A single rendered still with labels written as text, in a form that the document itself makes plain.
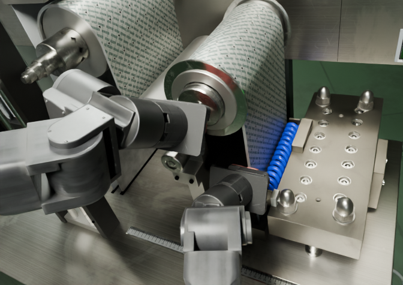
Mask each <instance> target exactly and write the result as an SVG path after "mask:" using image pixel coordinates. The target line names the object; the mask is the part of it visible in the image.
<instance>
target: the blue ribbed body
mask: <svg viewBox="0 0 403 285"><path fill-rule="evenodd" d="M298 127H299V125H297V123H296V122H289V123H287V124H286V126H285V128H284V132H283V133H282V137H281V138H280V141H279V142H278V146H277V147H276V151H275V152H274V156H273V157H272V161H271V162H270V163H269V164H270V166H269V167H268V168H267V173H268V174H269V177H270V183H269V188H268V190H272V192H273V190H274V189H276V190H277V188H278V186H279V183H280V180H281V178H282V175H283V173H284V170H285V167H286V165H287V162H288V159H289V157H290V154H291V145H292V143H293V140H294V137H295V135H296V132H297V129H298Z"/></svg>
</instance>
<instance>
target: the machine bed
mask: <svg viewBox="0 0 403 285"><path fill-rule="evenodd" d="M383 140H387V139H383ZM165 152H166V151H165V150H162V149H156V150H154V152H153V153H152V155H151V156H150V157H149V159H148V160H147V161H146V162H145V164H144V165H143V167H142V168H141V169H140V170H139V172H138V173H137V174H136V176H135V177H134V178H133V180H132V181H131V182H130V183H129V185H128V186H127V188H126V189H125V190H124V191H122V190H121V188H120V187H118V189H117V190H116V191H115V192H114V193H111V192H112V190H113V188H112V186H111V185H110V188H109V190H108V191H107V193H106V194H105V195H104V197H105V198H106V200H107V202H108V203H109V205H110V207H111V208H112V210H113V212H114V213H115V215H116V217H117V218H118V220H119V222H120V223H119V225H118V226H117V228H116V229H115V230H114V232H113V233H112V234H111V236H110V237H109V239H106V238H103V237H102V236H101V234H99V233H96V232H93V231H91V230H88V229H85V228H83V227H80V226H78V225H75V224H73V223H70V222H67V223H64V222H62V221H61V220H60V219H59V218H58V216H57V215H56V214H55V213H52V214H48V215H45V214H44V211H43V209H39V210H35V211H31V212H26V213H22V214H17V215H9V216H3V215H0V274H1V275H3V276H5V277H7V278H9V279H10V280H12V281H14V282H16V283H17V284H19V285H185V282H184V254H181V253H178V252H176V251H173V250H170V249H168V248H165V247H162V246H159V245H157V244H153V243H151V242H148V241H145V240H143V239H140V238H137V237H135V236H131V235H129V234H126V232H127V231H128V229H129V228H130V227H131V226H133V227H136V228H138V229H142V230H145V231H147V232H150V233H153V234H156V235H159V236H162V237H164V238H167V239H171V240H173V241H176V242H180V243H181V230H180V226H181V219H182V216H183V213H184V210H185V207H192V204H193V197H192V195H191V192H190V188H189V186H188V184H183V183H180V182H176V181H175V179H174V177H173V174H172V172H171V171H169V170H168V169H166V168H165V167H164V166H163V164H162V162H161V157H162V156H163V154H164V153H165ZM401 157H402V142H400V141H395V140H388V147H387V157H386V158H387V163H386V166H385V173H384V178H383V179H384V180H385V184H384V185H382V187H381V191H380V196H379V200H378V205H377V208H376V209H375V208H370V207H368V211H367V216H366V224H365V231H364V236H363V243H362V249H361V252H360V258H359V260H357V259H354V258H351V257H347V256H343V255H341V254H337V253H333V252H331V251H327V250H323V252H322V254H321V255H320V256H318V257H311V256H309V255H308V254H307V253H306V251H305V244H302V243H300V242H296V241H292V240H289V239H285V238H282V237H279V236H275V235H271V234H269V235H268V237H267V240H266V242H264V241H261V240H258V239H255V238H252V244H247V245H242V244H241V247H242V264H243V265H245V266H249V267H251V268H254V269H258V270H260V271H263V272H266V273H268V274H272V275H275V276H277V277H280V278H283V279H286V280H289V281H292V282H295V283H297V284H301V285H392V277H393V262H394V253H395V238H396V222H397V213H398V197H399V182H400V173H401Z"/></svg>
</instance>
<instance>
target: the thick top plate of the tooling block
mask: <svg viewBox="0 0 403 285"><path fill-rule="evenodd" d="M317 94H318V92H314V95H313V96H312V99H311V102H310V104H309V107H308V110H307V112H306V115H305V119H312V128H311V131H310V134H309V136H308V140H307V142H306V145H305V148H304V150H303V153H299V152H293V151H292V152H291V154H290V157H289V159H288V162H287V165H286V167H285V170H284V173H283V175H282V178H281V180H280V183H279V186H278V188H277V190H279V195H280V193H281V192H282V190H284V189H290V190H291V191H292V192H293V193H294V196H295V197H296V199H297V205H298V209H297V211H296V212H295V213H294V214H292V215H284V214H282V213H280V212H279V210H278V205H277V206H276V207H275V206H270V209H269V212H268V214H267V220H268V226H269V234H271V235H275V236H279V237H282V238H285V239H289V240H292V241H296V242H300V243H302V244H306V245H310V246H313V247H317V248H320V249H323V250H327V251H331V252H333V253H337V254H341V255H343V256H347V257H351V258H354V259H357V260H359V258H360V252H361V249H362V243H363V236H364V231H365V224H366V216H367V211H368V203H369V195H370V190H371V183H372V175H373V170H374V163H375V155H376V150H377V142H378V134H379V129H380V122H381V114H382V109H383V101H384V99H383V98H375V97H374V106H375V107H374V109H373V110H371V111H362V110H359V109H358V108H357V104H358V103H359V99H360V97H361V96H355V95H342V94H330V99H331V104H330V105H328V106H324V107H322V106H318V105H316V103H315V101H316V99H317ZM342 197H348V198H350V199H351V200H352V202H353V205H354V207H355V209H354V213H355V216H356V217H355V221H354V222H353V223H351V224H348V225H343V224H339V223H337V222H336V221H335V220H334V219H333V216H332V213H333V210H334V209H335V205H336V203H337V201H338V200H339V199H340V198H342Z"/></svg>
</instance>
